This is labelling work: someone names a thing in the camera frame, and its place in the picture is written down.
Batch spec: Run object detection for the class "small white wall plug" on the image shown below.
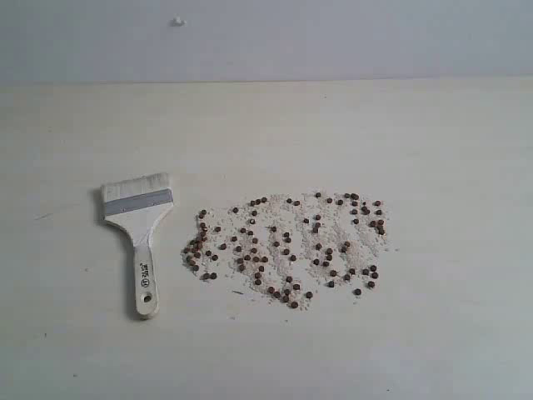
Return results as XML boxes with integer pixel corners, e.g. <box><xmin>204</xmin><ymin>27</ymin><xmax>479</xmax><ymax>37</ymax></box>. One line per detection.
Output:
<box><xmin>170</xmin><ymin>17</ymin><xmax>187</xmax><ymax>28</ymax></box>

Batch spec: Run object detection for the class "pile of rice and beans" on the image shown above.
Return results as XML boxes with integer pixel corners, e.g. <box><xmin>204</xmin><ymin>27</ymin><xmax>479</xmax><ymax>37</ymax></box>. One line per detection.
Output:
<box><xmin>181</xmin><ymin>190</ymin><xmax>389</xmax><ymax>310</ymax></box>

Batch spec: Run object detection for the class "white paint brush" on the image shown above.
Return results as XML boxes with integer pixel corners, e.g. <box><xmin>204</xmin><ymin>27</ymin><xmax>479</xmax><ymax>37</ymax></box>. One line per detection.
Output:
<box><xmin>101</xmin><ymin>172</ymin><xmax>174</xmax><ymax>319</ymax></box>

